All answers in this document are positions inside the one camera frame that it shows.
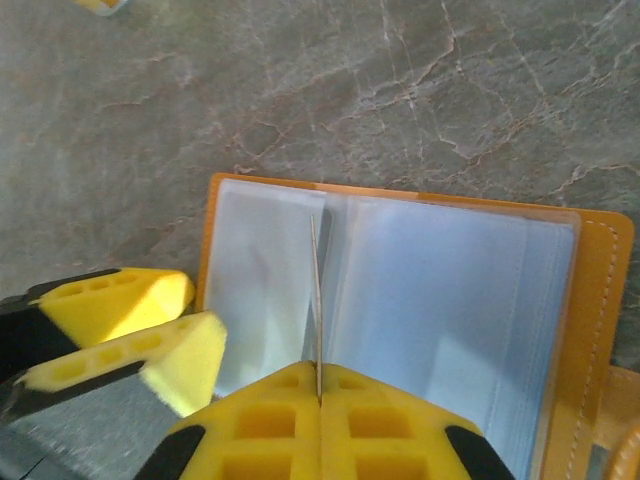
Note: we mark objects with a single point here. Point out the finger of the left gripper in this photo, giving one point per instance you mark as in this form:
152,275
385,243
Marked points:
120,305
165,360

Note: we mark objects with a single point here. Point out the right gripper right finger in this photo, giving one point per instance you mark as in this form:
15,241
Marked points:
390,435

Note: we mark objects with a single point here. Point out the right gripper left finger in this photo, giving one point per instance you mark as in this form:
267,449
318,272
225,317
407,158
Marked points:
260,435

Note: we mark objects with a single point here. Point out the orange leather card holder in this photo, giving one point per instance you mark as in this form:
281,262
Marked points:
450,310

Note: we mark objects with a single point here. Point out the yellow white tin can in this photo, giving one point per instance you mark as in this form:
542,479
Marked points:
102,6

